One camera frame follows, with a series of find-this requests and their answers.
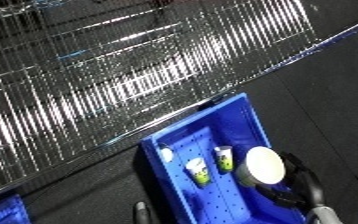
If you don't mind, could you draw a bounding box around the green-banded white paper cup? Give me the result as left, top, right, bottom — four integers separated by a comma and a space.
234, 146, 288, 188
212, 145, 236, 173
184, 157, 213, 188

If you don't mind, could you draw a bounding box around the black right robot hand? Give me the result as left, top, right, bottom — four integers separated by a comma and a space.
253, 151, 329, 212

